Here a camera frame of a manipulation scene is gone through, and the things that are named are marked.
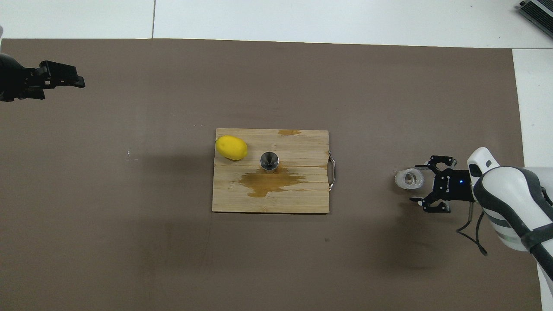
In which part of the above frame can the yellow lemon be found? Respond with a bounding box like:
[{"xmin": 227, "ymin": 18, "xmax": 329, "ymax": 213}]
[{"xmin": 215, "ymin": 135, "xmax": 249, "ymax": 162}]

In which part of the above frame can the clear glass cup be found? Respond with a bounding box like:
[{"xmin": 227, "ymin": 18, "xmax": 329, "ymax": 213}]
[{"xmin": 394, "ymin": 167, "xmax": 425, "ymax": 191}]

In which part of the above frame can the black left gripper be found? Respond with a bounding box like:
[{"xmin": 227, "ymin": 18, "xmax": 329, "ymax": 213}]
[{"xmin": 0, "ymin": 52, "xmax": 86, "ymax": 103}]

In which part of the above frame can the black ribbed device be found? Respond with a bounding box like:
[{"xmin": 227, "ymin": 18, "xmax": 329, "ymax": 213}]
[{"xmin": 518, "ymin": 0, "xmax": 553, "ymax": 28}]

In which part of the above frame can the brown table mat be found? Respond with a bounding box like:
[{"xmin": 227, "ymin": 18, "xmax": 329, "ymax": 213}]
[{"xmin": 0, "ymin": 38, "xmax": 543, "ymax": 311}]

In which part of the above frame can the wooden cutting board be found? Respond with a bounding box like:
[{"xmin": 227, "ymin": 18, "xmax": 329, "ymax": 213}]
[{"xmin": 211, "ymin": 127, "xmax": 337, "ymax": 215}]

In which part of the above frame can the steel double jigger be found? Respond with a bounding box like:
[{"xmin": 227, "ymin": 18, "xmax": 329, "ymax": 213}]
[{"xmin": 259, "ymin": 151, "xmax": 281, "ymax": 173}]

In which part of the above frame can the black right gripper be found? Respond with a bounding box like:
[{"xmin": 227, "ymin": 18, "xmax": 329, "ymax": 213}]
[{"xmin": 409, "ymin": 155, "xmax": 476, "ymax": 215}]

